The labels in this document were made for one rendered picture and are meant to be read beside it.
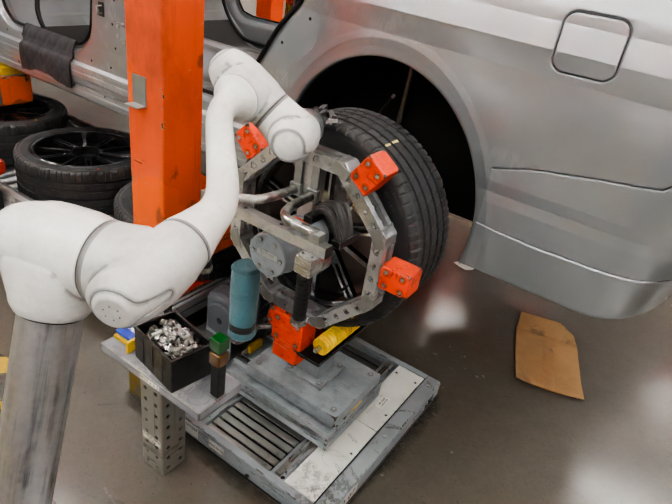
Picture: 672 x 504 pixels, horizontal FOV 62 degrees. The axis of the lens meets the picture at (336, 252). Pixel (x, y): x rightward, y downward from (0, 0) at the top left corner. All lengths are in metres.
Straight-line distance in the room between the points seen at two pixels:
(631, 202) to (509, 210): 0.33
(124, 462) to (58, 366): 1.15
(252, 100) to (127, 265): 0.54
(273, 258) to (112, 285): 0.75
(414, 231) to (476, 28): 0.60
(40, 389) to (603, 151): 1.41
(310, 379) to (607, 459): 1.22
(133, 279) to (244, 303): 0.91
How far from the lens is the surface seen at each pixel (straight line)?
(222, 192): 1.03
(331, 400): 2.03
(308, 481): 1.98
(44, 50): 3.32
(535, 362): 2.87
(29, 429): 1.07
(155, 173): 1.88
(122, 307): 0.83
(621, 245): 1.74
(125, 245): 0.87
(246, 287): 1.69
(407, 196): 1.51
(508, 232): 1.81
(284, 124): 1.24
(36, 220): 0.95
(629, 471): 2.59
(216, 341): 1.54
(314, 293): 1.83
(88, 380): 2.44
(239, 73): 1.26
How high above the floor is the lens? 1.63
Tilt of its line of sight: 29 degrees down
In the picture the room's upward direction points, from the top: 9 degrees clockwise
